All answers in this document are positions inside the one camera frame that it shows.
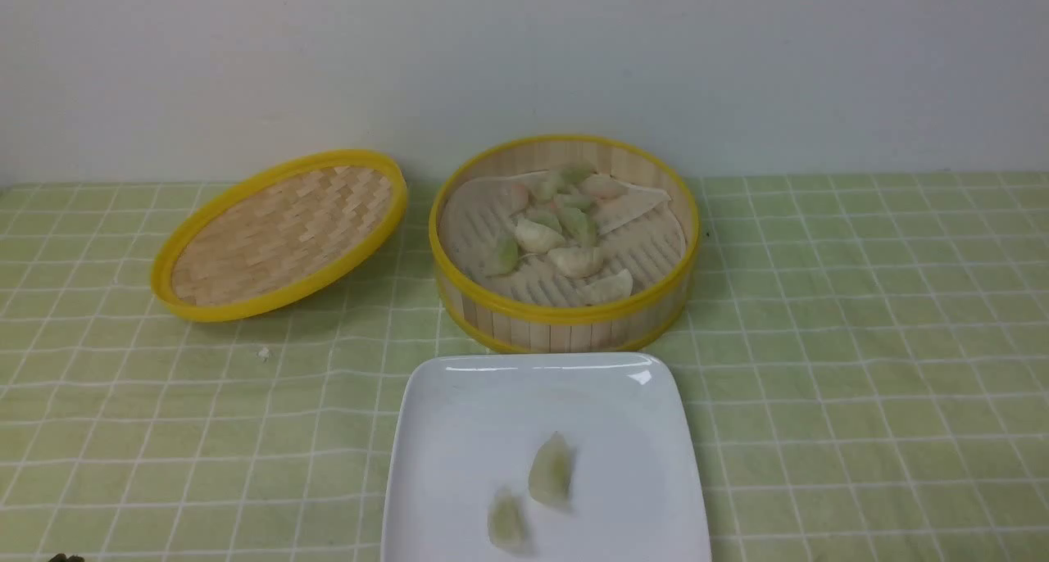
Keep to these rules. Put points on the white dumpling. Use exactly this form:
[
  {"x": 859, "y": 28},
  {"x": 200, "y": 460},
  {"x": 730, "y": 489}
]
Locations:
[
  {"x": 536, "y": 238},
  {"x": 611, "y": 289}
]

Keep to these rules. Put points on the pale pink dumpling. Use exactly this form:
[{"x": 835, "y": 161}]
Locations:
[{"x": 577, "y": 262}]

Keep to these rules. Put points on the white square plate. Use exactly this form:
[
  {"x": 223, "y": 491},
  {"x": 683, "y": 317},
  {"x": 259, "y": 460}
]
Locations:
[{"x": 470, "y": 425}]

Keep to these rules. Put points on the small green dumpling on plate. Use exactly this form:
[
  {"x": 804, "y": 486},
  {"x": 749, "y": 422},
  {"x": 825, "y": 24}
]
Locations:
[{"x": 507, "y": 526}]

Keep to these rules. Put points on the bamboo steamer basket yellow rim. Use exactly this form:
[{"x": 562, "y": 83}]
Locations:
[{"x": 547, "y": 316}]

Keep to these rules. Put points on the pink dumpling back left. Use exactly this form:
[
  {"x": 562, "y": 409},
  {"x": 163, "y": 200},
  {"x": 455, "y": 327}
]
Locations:
[{"x": 516, "y": 197}]

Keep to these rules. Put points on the pink dumpling back right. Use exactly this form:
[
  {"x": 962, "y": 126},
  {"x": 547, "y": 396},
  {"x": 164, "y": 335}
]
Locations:
[{"x": 602, "y": 187}]

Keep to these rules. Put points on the white steamer liner paper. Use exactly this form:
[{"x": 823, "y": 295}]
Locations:
[{"x": 638, "y": 231}]

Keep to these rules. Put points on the bamboo steamer lid yellow rim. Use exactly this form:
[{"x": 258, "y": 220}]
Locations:
[{"x": 280, "y": 236}]

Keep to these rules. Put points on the green checked tablecloth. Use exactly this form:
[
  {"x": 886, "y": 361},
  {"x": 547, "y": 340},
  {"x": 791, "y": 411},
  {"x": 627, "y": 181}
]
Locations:
[{"x": 863, "y": 364}]

